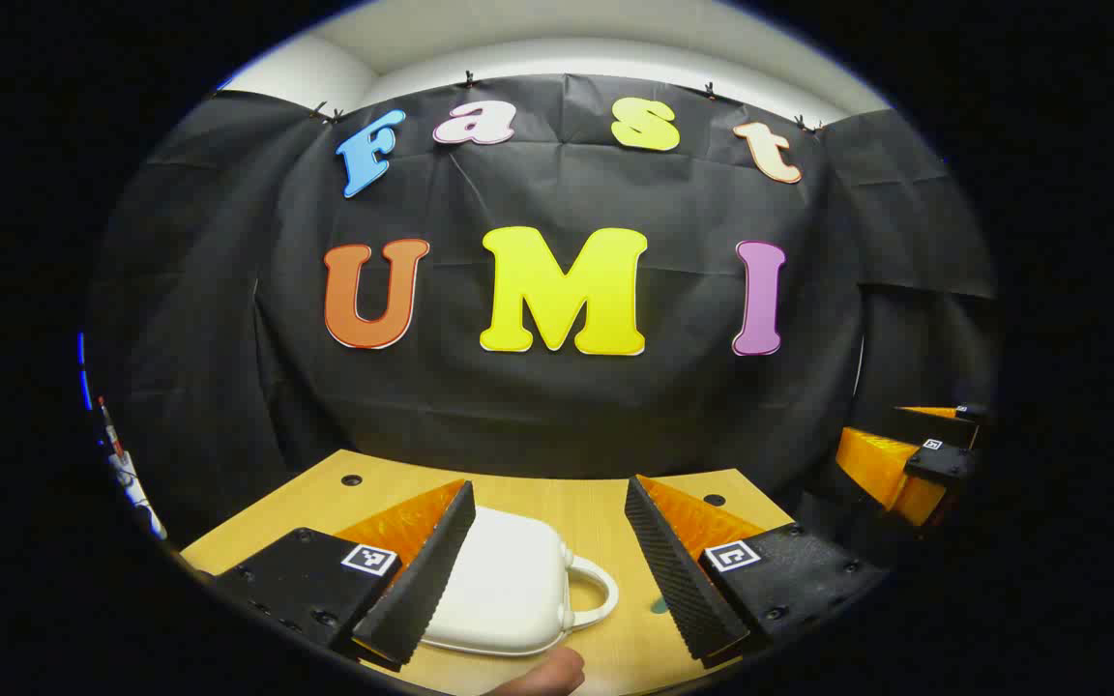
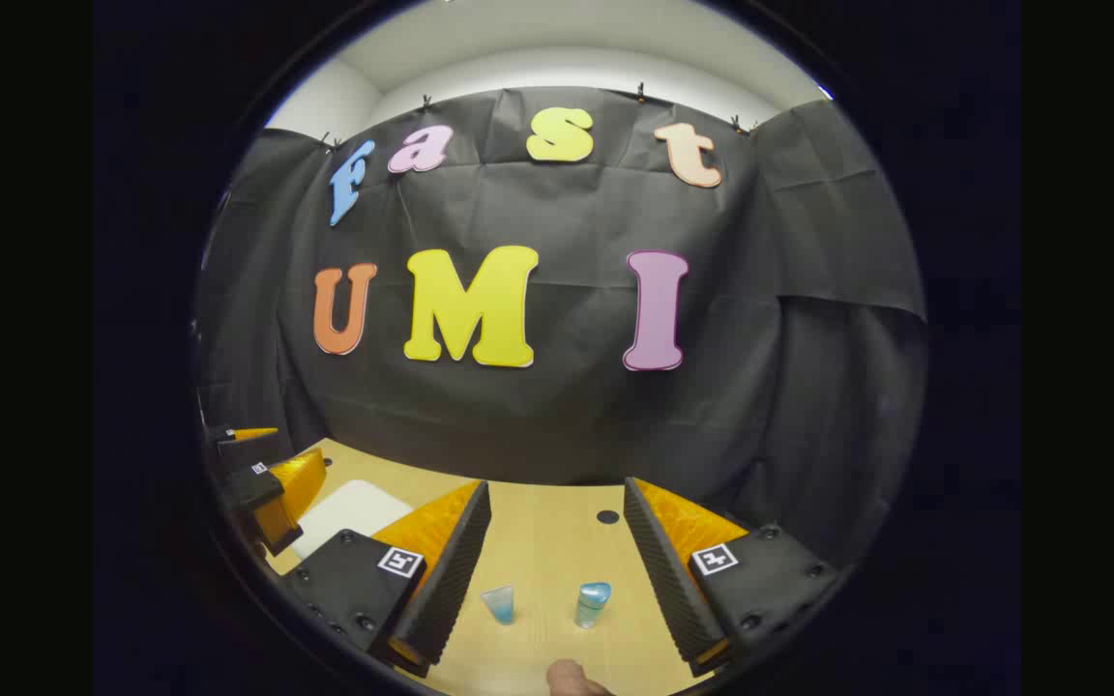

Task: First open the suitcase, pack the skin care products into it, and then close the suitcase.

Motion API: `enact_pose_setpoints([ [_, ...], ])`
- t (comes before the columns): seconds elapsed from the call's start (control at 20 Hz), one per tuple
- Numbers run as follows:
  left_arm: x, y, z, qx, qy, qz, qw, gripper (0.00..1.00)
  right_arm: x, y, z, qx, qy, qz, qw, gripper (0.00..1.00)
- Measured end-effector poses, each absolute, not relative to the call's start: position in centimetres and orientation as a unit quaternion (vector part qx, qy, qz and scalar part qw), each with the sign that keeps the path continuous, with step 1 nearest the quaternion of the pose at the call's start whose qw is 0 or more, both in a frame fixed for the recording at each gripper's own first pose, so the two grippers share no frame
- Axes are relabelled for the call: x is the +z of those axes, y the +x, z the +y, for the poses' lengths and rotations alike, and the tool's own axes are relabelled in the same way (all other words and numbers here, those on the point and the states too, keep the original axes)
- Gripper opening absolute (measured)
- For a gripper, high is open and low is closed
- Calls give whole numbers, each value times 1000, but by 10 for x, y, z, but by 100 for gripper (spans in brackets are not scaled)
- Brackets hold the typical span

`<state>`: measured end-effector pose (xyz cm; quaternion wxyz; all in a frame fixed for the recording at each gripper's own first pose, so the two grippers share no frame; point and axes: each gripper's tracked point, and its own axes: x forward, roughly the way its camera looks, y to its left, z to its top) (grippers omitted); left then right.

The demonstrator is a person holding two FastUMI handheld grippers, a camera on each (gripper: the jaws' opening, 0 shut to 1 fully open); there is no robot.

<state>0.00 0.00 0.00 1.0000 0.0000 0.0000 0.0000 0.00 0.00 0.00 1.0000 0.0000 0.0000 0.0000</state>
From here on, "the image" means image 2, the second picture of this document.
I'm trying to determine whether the blue gradient squeeze tube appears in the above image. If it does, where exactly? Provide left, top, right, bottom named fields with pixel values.
left=480, top=583, right=517, bottom=626

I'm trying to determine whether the white suitcase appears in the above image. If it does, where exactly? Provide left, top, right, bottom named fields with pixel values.
left=290, top=479, right=415, bottom=561

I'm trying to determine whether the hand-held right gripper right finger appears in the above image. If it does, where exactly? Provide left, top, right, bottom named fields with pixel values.
left=621, top=476, right=840, bottom=678

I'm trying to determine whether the black backdrop cloth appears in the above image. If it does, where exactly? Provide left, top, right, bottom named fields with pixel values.
left=194, top=85, right=929, bottom=571

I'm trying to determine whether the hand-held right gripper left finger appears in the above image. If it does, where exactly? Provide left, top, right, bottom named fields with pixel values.
left=281, top=478, right=493, bottom=680

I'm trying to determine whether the clear bottle with blue cap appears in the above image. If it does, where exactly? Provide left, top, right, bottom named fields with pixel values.
left=573, top=581, right=613, bottom=630

